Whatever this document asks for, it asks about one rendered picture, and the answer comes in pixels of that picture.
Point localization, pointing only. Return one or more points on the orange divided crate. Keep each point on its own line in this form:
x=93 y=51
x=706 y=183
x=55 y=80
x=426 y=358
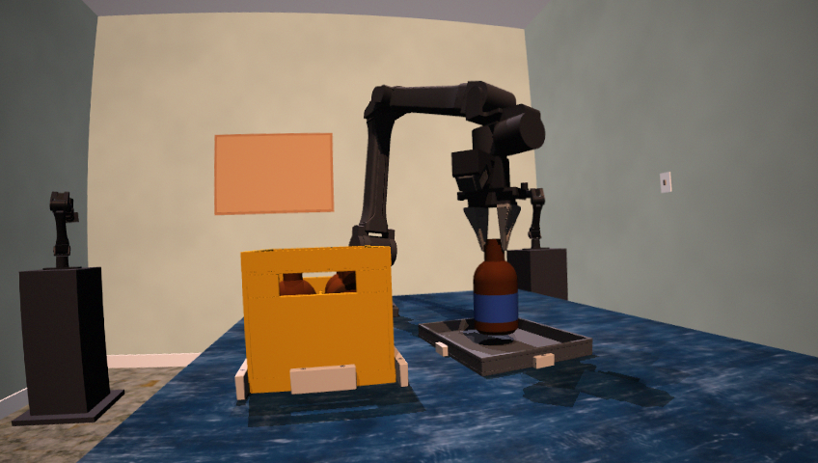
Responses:
x=321 y=330

